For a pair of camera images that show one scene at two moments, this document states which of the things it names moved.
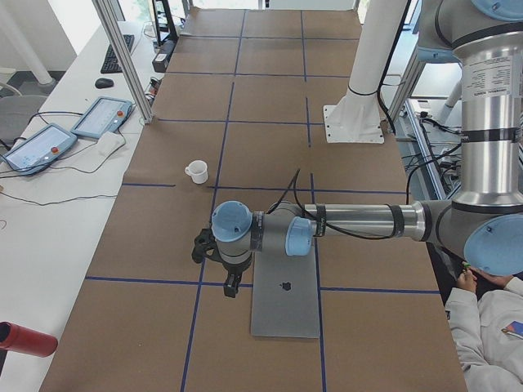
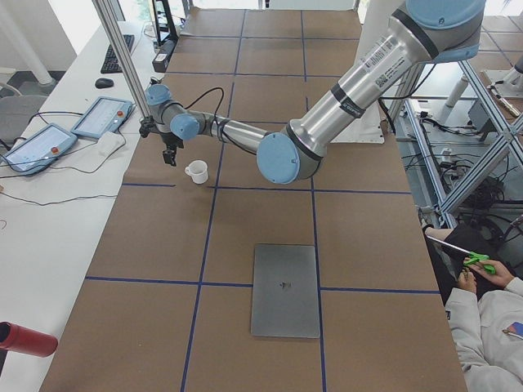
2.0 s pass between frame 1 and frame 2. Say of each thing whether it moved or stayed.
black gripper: moved
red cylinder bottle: stayed
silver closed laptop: stayed
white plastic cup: stayed
